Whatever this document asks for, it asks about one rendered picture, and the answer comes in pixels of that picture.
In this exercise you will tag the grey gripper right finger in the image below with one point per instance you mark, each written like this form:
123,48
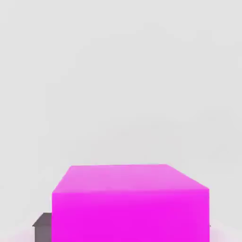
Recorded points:
212,235

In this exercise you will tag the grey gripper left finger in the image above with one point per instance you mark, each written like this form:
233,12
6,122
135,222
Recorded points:
43,228

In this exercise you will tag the small magenta cube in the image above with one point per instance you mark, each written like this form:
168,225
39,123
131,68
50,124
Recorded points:
130,208

